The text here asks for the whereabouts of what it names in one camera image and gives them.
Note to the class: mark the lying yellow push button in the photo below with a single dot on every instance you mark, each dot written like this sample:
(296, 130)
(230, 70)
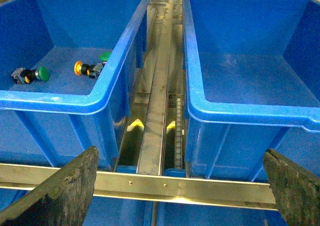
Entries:
(92, 71)

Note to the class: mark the left blue plastic bin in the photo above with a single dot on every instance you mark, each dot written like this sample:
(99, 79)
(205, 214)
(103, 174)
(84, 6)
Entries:
(50, 123)

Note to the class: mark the upright green push button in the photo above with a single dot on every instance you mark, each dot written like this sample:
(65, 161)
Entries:
(104, 56)

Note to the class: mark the lower right blue bin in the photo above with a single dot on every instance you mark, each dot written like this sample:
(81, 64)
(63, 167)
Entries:
(175, 214)

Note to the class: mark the steel front shelf beam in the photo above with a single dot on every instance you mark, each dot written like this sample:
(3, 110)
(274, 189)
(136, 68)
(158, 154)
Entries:
(231, 194)

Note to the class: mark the lower left blue bin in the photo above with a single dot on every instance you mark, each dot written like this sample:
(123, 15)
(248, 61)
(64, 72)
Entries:
(102, 211)

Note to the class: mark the right blue plastic bin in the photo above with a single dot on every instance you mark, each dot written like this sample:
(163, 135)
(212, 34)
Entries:
(252, 81)

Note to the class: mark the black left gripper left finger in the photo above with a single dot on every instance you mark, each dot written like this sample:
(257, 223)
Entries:
(63, 199)

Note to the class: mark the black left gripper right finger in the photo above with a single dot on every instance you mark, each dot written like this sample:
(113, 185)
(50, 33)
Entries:
(295, 189)

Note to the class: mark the steel divider rail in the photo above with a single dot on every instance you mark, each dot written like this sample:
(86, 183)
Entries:
(151, 156)

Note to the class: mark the blue plastic bin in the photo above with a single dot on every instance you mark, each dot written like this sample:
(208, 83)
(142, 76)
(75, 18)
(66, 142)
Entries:
(252, 81)
(50, 123)

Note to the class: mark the lying green push button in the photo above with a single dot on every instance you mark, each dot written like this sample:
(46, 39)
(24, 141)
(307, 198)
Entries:
(27, 76)

